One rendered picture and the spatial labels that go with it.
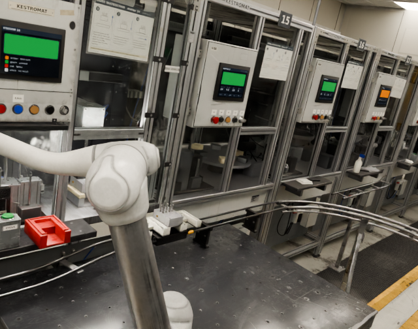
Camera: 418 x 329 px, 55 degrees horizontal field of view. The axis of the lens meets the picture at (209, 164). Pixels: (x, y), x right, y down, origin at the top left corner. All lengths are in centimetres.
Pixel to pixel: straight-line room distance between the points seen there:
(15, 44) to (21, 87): 16
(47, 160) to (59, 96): 53
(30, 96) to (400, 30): 902
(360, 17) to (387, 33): 78
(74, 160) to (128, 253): 32
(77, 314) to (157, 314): 64
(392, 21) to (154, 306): 941
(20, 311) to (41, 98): 82
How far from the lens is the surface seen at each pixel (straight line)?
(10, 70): 161
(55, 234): 181
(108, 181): 95
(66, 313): 177
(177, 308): 140
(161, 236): 205
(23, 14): 163
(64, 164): 122
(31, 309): 180
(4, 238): 170
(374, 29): 1026
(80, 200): 207
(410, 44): 990
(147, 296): 115
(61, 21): 169
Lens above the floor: 178
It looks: 16 degrees down
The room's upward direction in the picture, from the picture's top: 11 degrees clockwise
